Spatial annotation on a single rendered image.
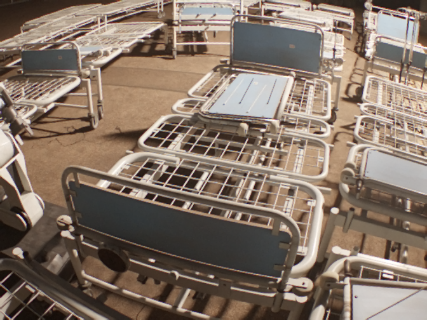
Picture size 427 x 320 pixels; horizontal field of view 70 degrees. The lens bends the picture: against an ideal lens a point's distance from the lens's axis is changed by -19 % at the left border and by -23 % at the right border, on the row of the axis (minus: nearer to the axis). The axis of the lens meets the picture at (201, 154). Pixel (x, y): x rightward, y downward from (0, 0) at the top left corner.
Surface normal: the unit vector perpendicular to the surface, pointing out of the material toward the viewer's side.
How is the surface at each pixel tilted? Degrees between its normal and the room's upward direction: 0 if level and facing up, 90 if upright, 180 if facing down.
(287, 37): 90
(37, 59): 90
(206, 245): 90
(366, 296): 5
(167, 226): 90
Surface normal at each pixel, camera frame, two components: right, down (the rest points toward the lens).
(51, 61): -0.32, 0.49
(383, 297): 0.03, -0.90
